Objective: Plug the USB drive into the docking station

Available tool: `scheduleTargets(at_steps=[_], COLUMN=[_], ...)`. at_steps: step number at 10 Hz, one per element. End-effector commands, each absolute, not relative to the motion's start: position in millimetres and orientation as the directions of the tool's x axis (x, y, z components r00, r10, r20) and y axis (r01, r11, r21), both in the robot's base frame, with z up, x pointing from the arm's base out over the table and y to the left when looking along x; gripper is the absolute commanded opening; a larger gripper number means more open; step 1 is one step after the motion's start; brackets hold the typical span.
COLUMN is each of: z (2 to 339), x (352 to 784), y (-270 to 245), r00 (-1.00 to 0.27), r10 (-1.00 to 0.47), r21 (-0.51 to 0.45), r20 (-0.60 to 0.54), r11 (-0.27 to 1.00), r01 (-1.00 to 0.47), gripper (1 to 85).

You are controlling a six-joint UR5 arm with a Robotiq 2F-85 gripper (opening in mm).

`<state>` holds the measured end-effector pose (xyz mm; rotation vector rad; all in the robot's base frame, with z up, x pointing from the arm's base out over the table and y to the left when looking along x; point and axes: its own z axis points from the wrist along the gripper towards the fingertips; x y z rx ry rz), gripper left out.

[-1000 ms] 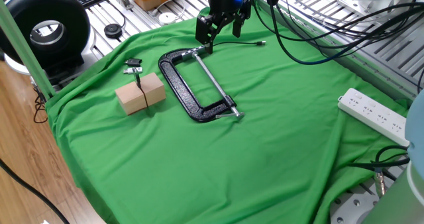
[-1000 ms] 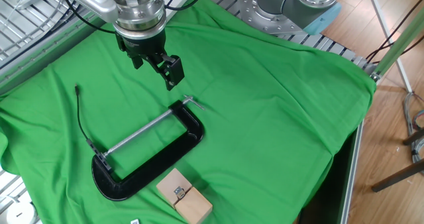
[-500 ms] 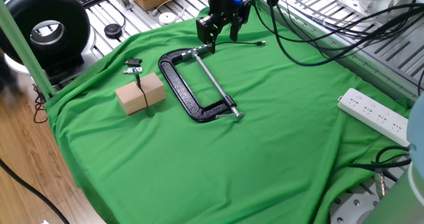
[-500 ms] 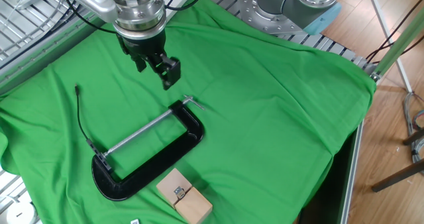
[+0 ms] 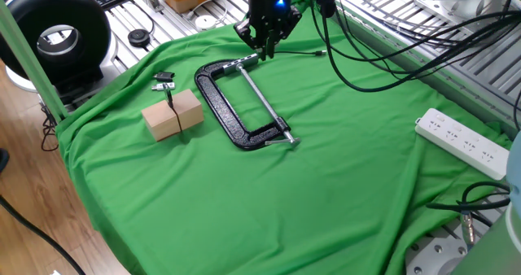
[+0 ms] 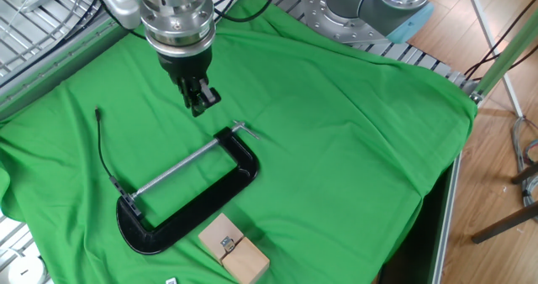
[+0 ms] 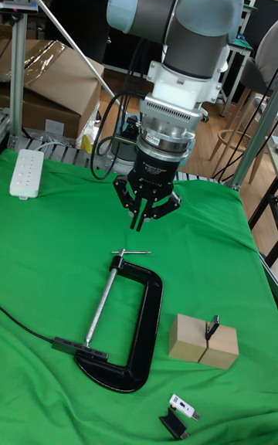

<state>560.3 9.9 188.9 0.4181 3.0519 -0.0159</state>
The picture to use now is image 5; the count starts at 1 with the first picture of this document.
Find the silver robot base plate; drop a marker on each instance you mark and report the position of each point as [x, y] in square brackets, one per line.
[431, 258]

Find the black round puck device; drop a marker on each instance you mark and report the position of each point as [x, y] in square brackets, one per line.
[139, 37]

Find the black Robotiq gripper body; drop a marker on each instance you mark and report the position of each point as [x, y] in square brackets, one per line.
[268, 10]

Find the silver metal mounting plate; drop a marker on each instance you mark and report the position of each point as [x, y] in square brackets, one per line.
[460, 0]

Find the black USB stick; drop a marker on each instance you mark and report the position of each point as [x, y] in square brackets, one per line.
[164, 76]

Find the white power strip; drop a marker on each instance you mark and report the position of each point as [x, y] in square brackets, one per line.
[464, 142]

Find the large black C-clamp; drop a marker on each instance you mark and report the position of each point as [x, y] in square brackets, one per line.
[221, 106]

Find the green frame post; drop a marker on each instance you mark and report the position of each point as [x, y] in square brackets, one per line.
[28, 55]

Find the light wooden block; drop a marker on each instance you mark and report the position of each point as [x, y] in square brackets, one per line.
[160, 122]
[189, 108]

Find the green cloth table cover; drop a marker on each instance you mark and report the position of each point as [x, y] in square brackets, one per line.
[244, 185]

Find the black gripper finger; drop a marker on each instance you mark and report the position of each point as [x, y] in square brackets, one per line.
[248, 33]
[290, 27]

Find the dark shoe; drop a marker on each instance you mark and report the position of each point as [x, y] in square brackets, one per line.
[3, 160]

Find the white round puck device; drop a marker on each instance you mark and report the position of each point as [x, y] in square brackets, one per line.
[205, 23]

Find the grey USB docking hub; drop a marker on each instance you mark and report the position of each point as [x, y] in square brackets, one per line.
[234, 66]

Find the white USB stick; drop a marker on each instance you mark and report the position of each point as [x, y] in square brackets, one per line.
[159, 87]

